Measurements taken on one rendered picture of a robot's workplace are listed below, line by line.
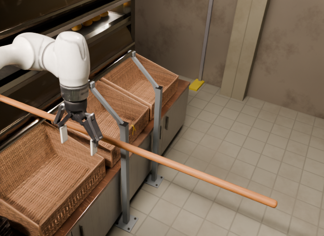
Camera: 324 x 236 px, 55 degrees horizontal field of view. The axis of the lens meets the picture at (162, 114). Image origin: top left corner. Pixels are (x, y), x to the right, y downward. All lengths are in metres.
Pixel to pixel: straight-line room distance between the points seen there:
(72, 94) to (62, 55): 0.13
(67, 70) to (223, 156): 2.34
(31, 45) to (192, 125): 2.59
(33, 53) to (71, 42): 0.14
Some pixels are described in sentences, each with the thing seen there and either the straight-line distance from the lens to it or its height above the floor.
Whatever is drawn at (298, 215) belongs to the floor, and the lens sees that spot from 2.86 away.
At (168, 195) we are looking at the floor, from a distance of 2.69.
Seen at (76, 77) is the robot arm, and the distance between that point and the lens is 0.98.
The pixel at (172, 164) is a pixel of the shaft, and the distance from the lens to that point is 1.24.
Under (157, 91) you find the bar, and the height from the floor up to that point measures 0.93.
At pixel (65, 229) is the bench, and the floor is 0.58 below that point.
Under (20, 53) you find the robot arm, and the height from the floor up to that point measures 1.65.
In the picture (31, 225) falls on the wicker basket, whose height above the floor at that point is 0.72.
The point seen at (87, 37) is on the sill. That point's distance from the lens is 2.38.
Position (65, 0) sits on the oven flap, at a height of 1.50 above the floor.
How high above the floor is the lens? 2.07
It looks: 36 degrees down
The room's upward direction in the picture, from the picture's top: 4 degrees clockwise
